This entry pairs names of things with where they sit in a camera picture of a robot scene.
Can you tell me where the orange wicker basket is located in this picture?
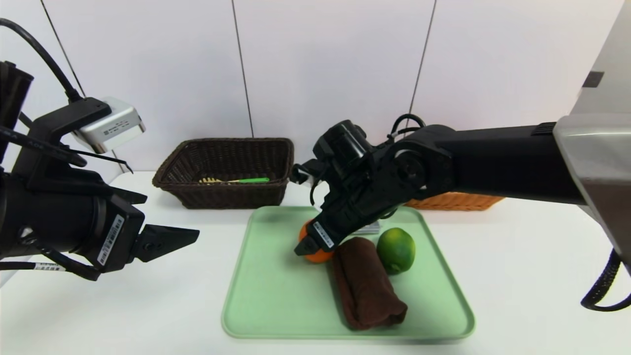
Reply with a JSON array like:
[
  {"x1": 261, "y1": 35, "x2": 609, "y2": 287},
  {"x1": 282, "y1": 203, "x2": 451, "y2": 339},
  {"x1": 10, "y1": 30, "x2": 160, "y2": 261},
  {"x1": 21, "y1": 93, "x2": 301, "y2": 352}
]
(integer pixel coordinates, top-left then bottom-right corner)
[{"x1": 404, "y1": 192, "x2": 504, "y2": 212}]

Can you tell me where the black braided right arm hose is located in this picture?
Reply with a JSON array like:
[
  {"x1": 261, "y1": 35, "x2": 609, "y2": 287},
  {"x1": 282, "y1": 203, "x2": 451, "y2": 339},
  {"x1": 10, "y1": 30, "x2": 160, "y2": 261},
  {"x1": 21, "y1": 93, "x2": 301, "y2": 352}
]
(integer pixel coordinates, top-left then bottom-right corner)
[{"x1": 581, "y1": 249, "x2": 631, "y2": 312}]

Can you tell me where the brown towel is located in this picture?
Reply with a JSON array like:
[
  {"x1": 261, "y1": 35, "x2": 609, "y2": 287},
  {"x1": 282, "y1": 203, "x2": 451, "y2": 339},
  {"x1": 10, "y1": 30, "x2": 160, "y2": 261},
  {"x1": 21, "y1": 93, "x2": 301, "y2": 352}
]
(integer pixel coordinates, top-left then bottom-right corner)
[{"x1": 331, "y1": 237, "x2": 409, "y2": 331}]

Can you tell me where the light green plastic tray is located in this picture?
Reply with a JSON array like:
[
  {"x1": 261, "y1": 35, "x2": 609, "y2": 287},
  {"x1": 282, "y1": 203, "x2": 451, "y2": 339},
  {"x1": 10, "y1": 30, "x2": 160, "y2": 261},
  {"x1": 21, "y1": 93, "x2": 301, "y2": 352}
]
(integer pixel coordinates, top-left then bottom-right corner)
[{"x1": 220, "y1": 206, "x2": 477, "y2": 341}]

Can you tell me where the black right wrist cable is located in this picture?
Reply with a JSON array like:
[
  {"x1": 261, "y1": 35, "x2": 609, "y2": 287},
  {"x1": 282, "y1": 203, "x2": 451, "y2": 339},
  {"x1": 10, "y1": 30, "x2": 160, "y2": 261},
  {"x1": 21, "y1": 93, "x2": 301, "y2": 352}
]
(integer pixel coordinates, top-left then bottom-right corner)
[{"x1": 392, "y1": 113, "x2": 427, "y2": 139}]

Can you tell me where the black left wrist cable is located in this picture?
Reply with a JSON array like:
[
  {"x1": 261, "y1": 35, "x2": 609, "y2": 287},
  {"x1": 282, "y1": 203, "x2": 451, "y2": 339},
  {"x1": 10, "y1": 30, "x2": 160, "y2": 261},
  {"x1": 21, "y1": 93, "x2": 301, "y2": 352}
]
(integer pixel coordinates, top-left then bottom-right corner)
[{"x1": 0, "y1": 18, "x2": 84, "y2": 104}]

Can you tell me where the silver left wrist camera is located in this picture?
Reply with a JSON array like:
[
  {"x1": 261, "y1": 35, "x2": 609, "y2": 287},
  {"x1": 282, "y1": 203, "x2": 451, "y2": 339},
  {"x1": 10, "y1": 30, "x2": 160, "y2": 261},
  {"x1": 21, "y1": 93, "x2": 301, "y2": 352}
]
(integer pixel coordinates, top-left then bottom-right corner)
[{"x1": 71, "y1": 96, "x2": 147, "y2": 154}]

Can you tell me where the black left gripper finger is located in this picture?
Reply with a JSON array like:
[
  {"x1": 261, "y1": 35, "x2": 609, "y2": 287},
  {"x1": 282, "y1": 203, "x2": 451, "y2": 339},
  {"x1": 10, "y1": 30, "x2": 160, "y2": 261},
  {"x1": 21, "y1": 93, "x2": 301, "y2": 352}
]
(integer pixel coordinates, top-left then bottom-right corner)
[
  {"x1": 113, "y1": 186, "x2": 148, "y2": 205},
  {"x1": 133, "y1": 223, "x2": 200, "y2": 263}
]

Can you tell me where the thin black cable tie tail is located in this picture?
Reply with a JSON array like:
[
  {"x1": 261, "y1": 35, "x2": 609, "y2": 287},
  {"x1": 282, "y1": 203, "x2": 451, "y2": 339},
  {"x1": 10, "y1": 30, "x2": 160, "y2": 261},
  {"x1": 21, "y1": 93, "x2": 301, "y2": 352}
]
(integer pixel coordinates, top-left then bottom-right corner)
[{"x1": 74, "y1": 148, "x2": 135, "y2": 174}]

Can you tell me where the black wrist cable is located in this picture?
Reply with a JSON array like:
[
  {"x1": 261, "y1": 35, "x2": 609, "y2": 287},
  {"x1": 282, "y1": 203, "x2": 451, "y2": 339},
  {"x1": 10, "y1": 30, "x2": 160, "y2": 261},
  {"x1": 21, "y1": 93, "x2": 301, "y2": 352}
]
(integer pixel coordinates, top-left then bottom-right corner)
[
  {"x1": 392, "y1": 113, "x2": 427, "y2": 139},
  {"x1": 0, "y1": 18, "x2": 84, "y2": 104}
]

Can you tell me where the orange fruit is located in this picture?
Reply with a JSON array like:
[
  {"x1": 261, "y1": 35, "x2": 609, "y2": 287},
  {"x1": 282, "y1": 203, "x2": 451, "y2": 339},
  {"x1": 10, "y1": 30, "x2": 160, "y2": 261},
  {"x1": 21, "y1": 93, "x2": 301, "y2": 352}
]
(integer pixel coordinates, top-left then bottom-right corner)
[{"x1": 298, "y1": 219, "x2": 336, "y2": 264}]

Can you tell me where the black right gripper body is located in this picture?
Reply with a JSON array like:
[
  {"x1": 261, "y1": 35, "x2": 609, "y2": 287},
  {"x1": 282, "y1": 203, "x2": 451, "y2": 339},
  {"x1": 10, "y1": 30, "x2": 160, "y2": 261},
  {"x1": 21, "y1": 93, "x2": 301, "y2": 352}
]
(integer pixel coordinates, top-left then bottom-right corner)
[{"x1": 307, "y1": 203, "x2": 364, "y2": 252}]

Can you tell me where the green lime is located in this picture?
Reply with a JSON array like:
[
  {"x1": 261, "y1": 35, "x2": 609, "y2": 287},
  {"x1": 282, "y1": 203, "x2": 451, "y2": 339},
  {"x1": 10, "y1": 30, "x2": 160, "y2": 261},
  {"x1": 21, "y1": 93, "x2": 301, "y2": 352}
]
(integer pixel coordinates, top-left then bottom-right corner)
[{"x1": 376, "y1": 227, "x2": 416, "y2": 275}]

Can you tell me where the dark brown wicker basket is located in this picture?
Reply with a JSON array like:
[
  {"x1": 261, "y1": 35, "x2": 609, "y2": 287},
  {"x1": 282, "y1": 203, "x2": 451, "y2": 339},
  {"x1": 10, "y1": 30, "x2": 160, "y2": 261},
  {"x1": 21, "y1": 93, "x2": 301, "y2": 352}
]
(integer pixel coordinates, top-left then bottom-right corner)
[{"x1": 151, "y1": 138, "x2": 295, "y2": 210}]

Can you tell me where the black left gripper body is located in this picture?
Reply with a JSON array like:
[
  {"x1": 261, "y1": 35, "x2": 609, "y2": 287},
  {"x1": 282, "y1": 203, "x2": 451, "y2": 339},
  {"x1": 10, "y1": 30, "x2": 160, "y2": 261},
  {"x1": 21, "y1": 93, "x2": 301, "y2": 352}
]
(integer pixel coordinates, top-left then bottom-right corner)
[{"x1": 1, "y1": 173, "x2": 145, "y2": 274}]

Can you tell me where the beige pasta fork green handle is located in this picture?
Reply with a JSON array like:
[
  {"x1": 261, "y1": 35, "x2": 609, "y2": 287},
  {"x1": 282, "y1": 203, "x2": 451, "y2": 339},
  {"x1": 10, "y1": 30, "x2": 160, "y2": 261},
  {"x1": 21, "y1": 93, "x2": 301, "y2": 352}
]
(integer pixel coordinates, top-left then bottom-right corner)
[{"x1": 199, "y1": 177, "x2": 271, "y2": 185}]

